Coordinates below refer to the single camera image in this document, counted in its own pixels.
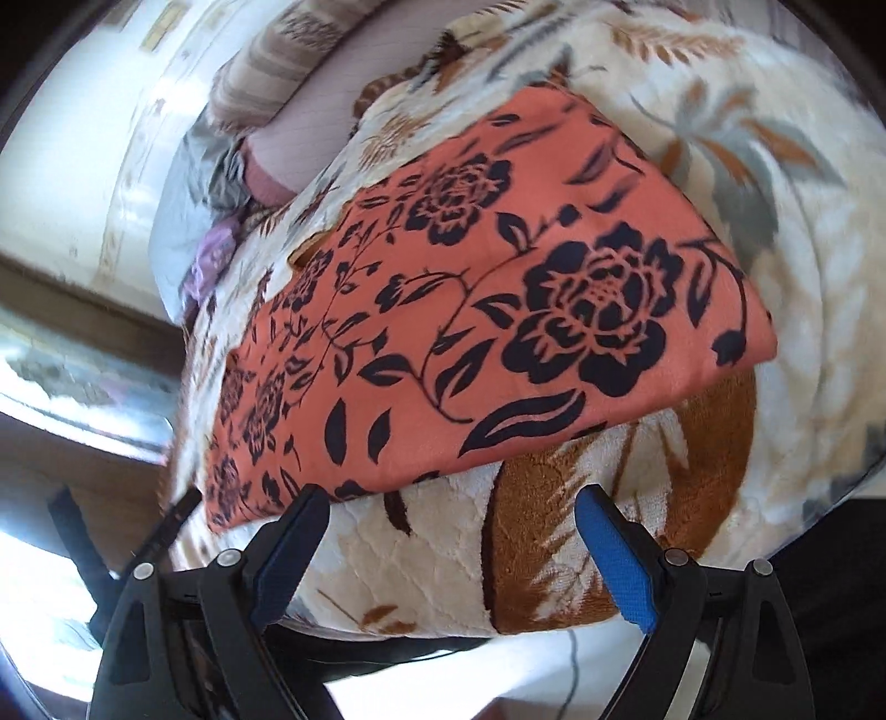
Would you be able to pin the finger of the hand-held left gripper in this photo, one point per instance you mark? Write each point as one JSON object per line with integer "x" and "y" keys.
{"x": 171, "y": 523}
{"x": 77, "y": 533}

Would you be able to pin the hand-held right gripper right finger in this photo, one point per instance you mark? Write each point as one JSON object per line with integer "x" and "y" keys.
{"x": 623, "y": 564}

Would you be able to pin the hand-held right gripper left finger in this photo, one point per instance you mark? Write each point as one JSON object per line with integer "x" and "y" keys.
{"x": 287, "y": 561}

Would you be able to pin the orange floral shirt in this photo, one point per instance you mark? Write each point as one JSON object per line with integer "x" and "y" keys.
{"x": 498, "y": 277}

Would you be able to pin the patterned glass window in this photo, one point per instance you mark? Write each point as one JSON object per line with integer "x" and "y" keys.
{"x": 76, "y": 388}

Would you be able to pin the purple printed cloth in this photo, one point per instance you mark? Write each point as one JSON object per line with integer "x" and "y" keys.
{"x": 211, "y": 259}

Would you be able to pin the grey pillow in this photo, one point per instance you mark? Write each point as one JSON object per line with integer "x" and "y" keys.
{"x": 187, "y": 208}

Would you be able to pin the cream leaf-print blanket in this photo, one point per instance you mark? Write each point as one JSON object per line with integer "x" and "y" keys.
{"x": 761, "y": 173}

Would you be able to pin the striped floral bolster pillow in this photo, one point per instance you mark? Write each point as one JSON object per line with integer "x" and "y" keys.
{"x": 277, "y": 62}

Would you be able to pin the dark wooden window frame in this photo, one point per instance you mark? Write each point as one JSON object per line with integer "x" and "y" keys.
{"x": 76, "y": 284}

